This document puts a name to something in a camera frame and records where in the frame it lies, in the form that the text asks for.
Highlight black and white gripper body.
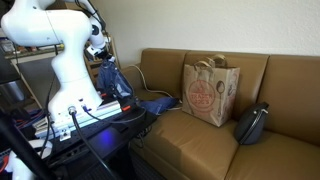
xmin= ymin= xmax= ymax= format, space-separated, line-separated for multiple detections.
xmin=85 ymin=44 xmax=112 ymax=61

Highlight blue denim jeans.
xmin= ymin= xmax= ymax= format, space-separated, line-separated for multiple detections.
xmin=97 ymin=60 xmax=178 ymax=115

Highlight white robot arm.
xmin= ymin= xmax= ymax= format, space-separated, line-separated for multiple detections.
xmin=1 ymin=0 xmax=106 ymax=122

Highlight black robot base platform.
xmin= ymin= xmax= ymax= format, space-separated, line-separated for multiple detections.
xmin=31 ymin=101 xmax=157 ymax=168

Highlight orange black clamp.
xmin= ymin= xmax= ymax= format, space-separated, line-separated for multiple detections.
xmin=120 ymin=97 xmax=136 ymax=111

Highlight brown paper grocery bag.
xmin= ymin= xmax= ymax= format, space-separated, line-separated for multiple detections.
xmin=182 ymin=54 xmax=240 ymax=127

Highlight tan leather sofa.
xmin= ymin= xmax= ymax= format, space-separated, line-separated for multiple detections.
xmin=137 ymin=53 xmax=320 ymax=180

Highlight black tripod pole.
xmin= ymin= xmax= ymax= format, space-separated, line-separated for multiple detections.
xmin=0 ymin=111 xmax=56 ymax=180

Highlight black zippered case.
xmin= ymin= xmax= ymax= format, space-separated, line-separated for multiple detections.
xmin=234 ymin=102 xmax=269 ymax=145

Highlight white charger cable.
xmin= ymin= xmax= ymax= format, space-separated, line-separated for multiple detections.
xmin=128 ymin=64 xmax=183 ymax=112

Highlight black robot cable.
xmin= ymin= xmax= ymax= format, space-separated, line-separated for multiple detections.
xmin=67 ymin=105 xmax=118 ymax=180

